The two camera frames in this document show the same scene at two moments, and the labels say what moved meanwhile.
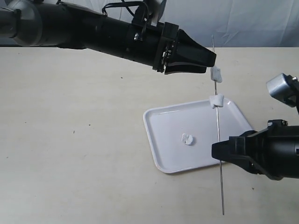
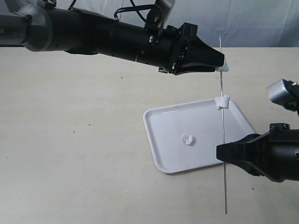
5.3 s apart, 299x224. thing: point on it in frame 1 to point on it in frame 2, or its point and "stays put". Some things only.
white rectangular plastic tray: (181, 137) stays put
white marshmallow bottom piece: (217, 100) to (222, 102)
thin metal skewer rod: (218, 136) to (223, 131)
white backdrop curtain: (218, 23) stays put
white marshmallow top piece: (187, 139) stays put
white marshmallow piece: (216, 74) to (224, 68)
